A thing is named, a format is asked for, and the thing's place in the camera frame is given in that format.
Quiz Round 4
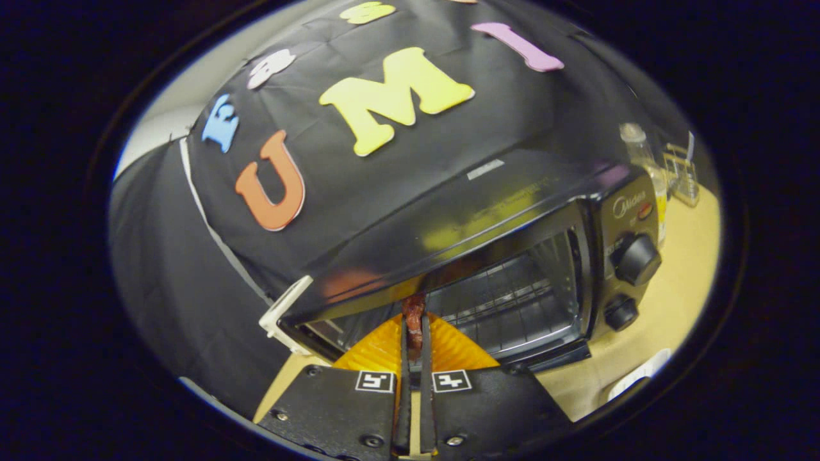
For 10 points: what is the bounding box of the brown chicken drumstick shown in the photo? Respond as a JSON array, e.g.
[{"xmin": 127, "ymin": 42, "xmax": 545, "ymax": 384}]
[{"xmin": 402, "ymin": 295, "xmax": 427, "ymax": 360}]

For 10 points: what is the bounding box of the clear bottle with yellow label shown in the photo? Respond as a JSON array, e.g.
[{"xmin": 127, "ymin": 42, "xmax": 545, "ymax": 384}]
[{"xmin": 619, "ymin": 123, "xmax": 668, "ymax": 247}]

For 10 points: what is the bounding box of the metal wire cup holder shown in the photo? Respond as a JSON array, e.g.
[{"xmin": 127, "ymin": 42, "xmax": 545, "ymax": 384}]
[{"xmin": 663, "ymin": 142, "xmax": 700, "ymax": 207}]

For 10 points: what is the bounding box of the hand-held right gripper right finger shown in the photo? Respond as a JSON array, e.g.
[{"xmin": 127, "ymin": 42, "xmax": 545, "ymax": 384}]
[{"xmin": 420, "ymin": 312, "xmax": 574, "ymax": 457}]

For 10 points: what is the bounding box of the black electric oven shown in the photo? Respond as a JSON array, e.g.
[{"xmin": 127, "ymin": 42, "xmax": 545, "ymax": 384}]
[{"xmin": 279, "ymin": 149, "xmax": 664, "ymax": 375}]

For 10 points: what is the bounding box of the white rectangular tray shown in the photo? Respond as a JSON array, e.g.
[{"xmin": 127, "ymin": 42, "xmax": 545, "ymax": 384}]
[{"xmin": 607, "ymin": 349, "xmax": 671, "ymax": 401}]

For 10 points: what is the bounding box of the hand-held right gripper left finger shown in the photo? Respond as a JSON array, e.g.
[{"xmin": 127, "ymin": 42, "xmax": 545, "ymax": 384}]
[{"xmin": 256, "ymin": 314, "xmax": 411, "ymax": 458}]

